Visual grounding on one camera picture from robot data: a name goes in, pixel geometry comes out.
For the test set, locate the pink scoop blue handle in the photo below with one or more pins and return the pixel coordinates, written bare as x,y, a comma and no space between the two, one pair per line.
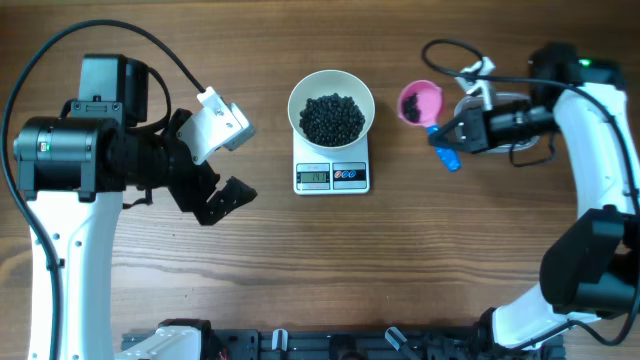
430,103

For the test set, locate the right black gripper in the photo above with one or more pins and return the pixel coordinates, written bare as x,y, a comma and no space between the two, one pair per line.
476,131

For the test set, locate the white digital kitchen scale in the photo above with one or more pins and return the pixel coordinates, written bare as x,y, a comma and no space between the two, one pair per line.
330,172

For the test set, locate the white bowl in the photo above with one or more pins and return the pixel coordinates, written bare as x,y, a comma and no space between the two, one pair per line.
328,82

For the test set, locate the black beans in scoop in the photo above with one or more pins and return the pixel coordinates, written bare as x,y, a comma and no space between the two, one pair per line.
410,109

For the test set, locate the black beans in bowl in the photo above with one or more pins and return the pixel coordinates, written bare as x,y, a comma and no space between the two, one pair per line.
331,120

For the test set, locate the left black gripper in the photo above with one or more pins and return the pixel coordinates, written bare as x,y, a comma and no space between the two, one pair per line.
226,200

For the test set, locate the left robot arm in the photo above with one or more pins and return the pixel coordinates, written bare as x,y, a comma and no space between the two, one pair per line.
73,171

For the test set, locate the clear plastic container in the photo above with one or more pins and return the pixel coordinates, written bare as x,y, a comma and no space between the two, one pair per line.
500,99

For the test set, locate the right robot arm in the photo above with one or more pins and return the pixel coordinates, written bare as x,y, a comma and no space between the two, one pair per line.
591,272

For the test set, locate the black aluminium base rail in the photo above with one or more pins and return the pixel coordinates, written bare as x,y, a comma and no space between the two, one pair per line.
431,345

